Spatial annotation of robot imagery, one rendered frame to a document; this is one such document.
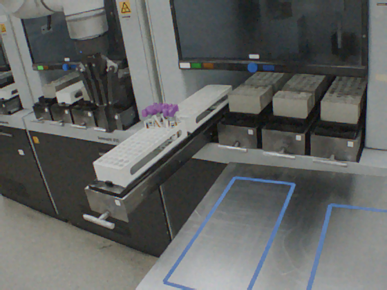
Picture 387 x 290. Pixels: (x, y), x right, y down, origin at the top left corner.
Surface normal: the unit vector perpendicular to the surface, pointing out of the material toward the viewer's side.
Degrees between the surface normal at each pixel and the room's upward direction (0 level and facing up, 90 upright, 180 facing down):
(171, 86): 90
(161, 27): 90
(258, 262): 0
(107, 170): 90
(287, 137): 90
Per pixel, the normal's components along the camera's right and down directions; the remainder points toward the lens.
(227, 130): -0.51, 0.44
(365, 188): -0.14, -0.89
